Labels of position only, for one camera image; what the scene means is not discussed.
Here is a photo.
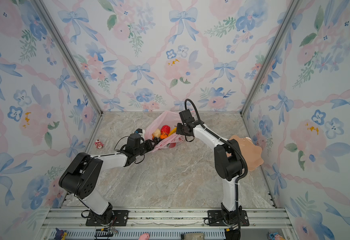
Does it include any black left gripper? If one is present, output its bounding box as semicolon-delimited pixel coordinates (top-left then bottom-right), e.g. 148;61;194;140
135;139;157;158

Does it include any pink plastic bag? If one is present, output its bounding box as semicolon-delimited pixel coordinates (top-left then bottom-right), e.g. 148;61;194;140
144;111;185;152

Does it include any peach scalloped plastic bowl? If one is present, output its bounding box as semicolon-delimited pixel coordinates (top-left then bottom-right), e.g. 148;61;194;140
230;135;264;172

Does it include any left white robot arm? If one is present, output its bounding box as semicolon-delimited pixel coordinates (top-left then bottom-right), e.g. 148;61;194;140
59;133;157;226

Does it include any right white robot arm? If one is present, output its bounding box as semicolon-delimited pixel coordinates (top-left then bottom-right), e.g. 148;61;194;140
177;110;248;226

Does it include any fake yellow banana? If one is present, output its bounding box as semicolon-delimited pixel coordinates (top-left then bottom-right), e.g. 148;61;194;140
168;127;177;136

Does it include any fake orange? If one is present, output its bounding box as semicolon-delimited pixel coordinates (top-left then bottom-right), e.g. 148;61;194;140
160;134;168;140

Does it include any small red white figurine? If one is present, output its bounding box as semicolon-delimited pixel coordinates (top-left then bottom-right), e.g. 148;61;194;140
94;139;104;149

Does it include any pink toy at front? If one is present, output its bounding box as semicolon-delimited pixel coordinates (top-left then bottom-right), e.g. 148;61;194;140
138;233;150;240

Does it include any grey box at front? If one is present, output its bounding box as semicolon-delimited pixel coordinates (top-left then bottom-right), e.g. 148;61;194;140
181;233;205;240

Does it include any purple toy at front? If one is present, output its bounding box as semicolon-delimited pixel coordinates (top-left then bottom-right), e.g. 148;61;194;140
54;228;67;240

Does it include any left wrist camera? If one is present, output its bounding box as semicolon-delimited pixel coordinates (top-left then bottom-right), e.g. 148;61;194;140
134;129;145;135

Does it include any black corrugated cable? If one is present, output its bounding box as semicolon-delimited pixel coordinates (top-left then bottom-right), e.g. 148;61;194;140
184;98;249;238

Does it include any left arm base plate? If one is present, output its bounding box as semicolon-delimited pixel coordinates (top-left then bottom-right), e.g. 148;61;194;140
82;210;129;227

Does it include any thin black left cable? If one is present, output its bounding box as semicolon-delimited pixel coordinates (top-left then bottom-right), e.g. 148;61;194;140
81;135;145;220

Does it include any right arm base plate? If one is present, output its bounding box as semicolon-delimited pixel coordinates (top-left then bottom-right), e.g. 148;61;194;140
205;210;250;227

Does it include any aluminium rail frame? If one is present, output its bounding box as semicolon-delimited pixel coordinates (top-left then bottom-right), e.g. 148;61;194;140
35;207;298;240

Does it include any right aluminium corner post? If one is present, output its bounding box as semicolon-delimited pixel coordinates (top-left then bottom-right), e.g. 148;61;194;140
240;0;302;117

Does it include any aluminium corner post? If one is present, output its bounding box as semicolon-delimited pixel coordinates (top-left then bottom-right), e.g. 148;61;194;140
240;0;302;117
31;0;103;116

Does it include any left aluminium corner post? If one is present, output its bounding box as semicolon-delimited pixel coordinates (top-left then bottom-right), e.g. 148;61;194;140
31;0;103;116

